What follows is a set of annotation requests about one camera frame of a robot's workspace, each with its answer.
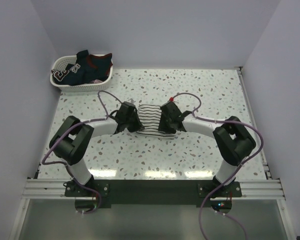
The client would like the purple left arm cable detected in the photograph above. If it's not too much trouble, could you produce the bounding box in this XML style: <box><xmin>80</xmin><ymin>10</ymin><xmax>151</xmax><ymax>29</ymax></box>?
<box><xmin>41</xmin><ymin>90</ymin><xmax>126</xmax><ymax>213</ymax></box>

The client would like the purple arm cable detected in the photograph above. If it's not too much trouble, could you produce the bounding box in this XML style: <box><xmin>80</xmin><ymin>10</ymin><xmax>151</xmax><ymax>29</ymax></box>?
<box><xmin>41</xmin><ymin>90</ymin><xmax>126</xmax><ymax>213</ymax></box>
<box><xmin>168</xmin><ymin>92</ymin><xmax>265</xmax><ymax>240</ymax></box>

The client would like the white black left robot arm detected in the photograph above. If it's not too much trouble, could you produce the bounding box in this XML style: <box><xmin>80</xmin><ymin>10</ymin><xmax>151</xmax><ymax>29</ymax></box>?
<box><xmin>49</xmin><ymin>101</ymin><xmax>144</xmax><ymax>197</ymax></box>

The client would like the white plastic laundry basket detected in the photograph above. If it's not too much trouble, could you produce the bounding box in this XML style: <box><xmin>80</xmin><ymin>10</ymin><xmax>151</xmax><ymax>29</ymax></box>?
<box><xmin>50</xmin><ymin>55</ymin><xmax>114</xmax><ymax>93</ymax></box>

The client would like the navy maroon tank top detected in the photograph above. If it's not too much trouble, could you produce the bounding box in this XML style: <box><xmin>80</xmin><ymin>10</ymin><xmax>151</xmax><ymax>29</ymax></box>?
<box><xmin>51</xmin><ymin>50</ymin><xmax>113</xmax><ymax>86</ymax></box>

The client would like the black white striped tank top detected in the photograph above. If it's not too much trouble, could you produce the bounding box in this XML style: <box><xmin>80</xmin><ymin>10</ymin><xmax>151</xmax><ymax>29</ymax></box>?
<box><xmin>136</xmin><ymin>104</ymin><xmax>175</xmax><ymax>140</ymax></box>

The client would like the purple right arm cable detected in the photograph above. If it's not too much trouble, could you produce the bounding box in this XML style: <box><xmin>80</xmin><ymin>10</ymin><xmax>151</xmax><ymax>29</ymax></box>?
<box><xmin>168</xmin><ymin>92</ymin><xmax>265</xmax><ymax>240</ymax></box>

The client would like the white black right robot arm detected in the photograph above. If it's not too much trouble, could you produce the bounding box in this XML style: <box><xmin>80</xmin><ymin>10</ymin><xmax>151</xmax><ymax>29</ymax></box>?
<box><xmin>158</xmin><ymin>101</ymin><xmax>256</xmax><ymax>198</ymax></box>

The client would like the aluminium front rail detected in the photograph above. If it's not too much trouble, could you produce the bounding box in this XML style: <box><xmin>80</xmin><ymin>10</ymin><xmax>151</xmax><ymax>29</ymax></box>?
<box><xmin>21</xmin><ymin>179</ymin><xmax>286</xmax><ymax>200</ymax></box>

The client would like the aluminium right side rail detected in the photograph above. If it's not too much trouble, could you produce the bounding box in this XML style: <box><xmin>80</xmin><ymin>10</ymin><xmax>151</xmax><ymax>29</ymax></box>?
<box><xmin>235</xmin><ymin>66</ymin><xmax>280</xmax><ymax>181</ymax></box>

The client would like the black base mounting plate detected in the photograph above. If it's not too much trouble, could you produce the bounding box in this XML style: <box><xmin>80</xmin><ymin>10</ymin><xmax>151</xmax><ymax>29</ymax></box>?
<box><xmin>64</xmin><ymin>178</ymin><xmax>243</xmax><ymax>209</ymax></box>

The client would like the aluminium rail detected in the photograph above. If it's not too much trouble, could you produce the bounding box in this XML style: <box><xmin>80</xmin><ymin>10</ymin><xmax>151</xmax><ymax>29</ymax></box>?
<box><xmin>235</xmin><ymin>66</ymin><xmax>280</xmax><ymax>181</ymax></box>
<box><xmin>21</xmin><ymin>179</ymin><xmax>286</xmax><ymax>200</ymax></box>

